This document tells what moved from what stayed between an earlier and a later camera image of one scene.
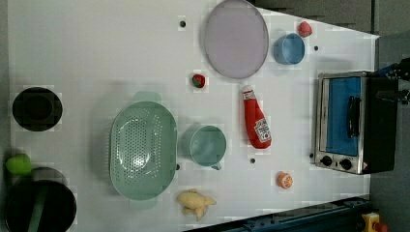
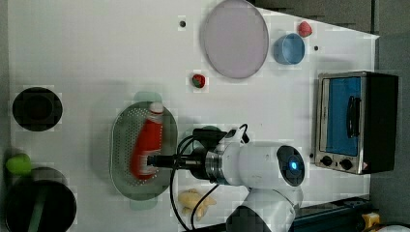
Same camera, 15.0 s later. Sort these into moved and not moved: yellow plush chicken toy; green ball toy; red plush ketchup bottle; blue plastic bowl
Moved: red plush ketchup bottle
Not moved: yellow plush chicken toy; blue plastic bowl; green ball toy
